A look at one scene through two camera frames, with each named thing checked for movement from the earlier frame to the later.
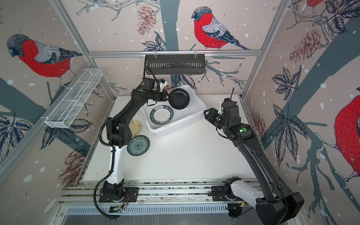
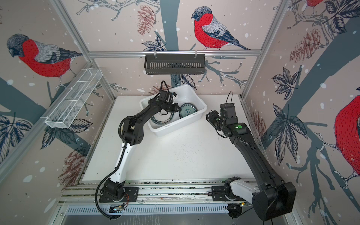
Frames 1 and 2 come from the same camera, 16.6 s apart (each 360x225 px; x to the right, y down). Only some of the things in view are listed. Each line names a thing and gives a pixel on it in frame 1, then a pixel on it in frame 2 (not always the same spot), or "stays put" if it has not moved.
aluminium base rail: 86,191 stays put
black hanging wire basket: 176,64 stays put
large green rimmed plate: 161,115 stays put
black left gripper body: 158,96 to 171,108
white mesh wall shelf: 68,106 stays put
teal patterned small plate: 139,145 to 187,109
